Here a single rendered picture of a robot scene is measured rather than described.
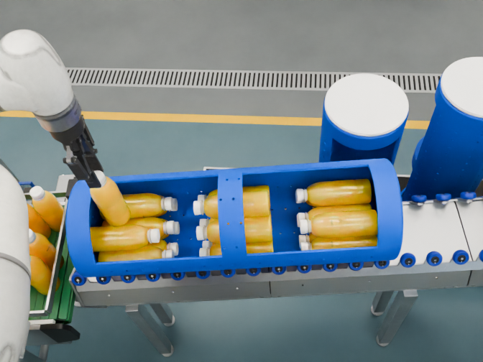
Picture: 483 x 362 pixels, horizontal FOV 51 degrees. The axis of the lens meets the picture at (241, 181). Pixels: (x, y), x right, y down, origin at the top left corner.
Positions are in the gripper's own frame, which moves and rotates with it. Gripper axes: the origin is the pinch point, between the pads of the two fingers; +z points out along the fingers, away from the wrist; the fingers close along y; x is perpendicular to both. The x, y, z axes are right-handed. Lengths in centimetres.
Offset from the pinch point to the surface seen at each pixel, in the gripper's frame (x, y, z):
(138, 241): -6.5, -8.3, 22.8
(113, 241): 0.3, -8.1, 22.2
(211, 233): -26.7, -7.4, 22.1
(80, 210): 7.1, -3.2, 13.1
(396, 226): -74, -11, 16
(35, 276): 25.4, -12.7, 32.9
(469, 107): -110, 38, 31
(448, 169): -111, 35, 62
